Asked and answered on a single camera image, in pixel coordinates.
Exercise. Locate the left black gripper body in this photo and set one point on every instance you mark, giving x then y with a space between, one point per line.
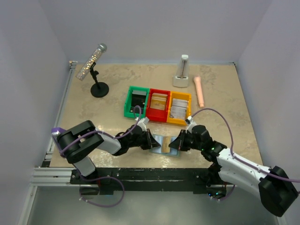
143 142

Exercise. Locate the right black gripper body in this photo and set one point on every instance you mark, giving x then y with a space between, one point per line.
189 142

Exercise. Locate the teal leather card holder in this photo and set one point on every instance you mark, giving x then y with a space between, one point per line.
173 152

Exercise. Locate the gold credit card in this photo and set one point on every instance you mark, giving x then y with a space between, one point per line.
165 144

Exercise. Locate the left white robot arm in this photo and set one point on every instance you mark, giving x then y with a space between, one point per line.
76 143

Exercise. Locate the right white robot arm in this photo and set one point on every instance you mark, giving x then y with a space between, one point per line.
271 185

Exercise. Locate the white cards stack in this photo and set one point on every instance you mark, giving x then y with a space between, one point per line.
178 109

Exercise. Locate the black cards stack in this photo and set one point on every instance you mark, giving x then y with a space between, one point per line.
138 98

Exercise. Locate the gold cards stack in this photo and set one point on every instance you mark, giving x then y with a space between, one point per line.
158 101

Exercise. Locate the green plastic bin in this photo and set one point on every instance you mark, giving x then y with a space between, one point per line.
127 105

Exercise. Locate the red plastic bin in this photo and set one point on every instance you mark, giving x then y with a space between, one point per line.
154 114

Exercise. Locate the yellow plastic bin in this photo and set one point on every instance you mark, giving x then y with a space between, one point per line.
179 95

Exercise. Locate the pink flashlight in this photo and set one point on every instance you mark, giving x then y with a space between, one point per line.
199 91

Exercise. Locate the black microphone stand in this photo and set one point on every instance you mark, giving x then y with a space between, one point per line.
99 89

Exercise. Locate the white metronome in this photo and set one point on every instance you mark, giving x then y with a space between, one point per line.
181 77

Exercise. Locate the purple block fixture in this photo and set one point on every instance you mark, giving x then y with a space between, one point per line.
55 132

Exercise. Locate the glitter silver microphone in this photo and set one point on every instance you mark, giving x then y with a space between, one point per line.
83 72

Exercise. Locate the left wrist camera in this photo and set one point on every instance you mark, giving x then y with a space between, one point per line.
142 123

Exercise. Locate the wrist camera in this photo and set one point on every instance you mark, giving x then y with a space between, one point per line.
190 122
142 123

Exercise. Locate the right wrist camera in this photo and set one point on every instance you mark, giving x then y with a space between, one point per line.
190 122

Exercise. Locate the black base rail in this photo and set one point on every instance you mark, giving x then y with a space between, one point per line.
195 180

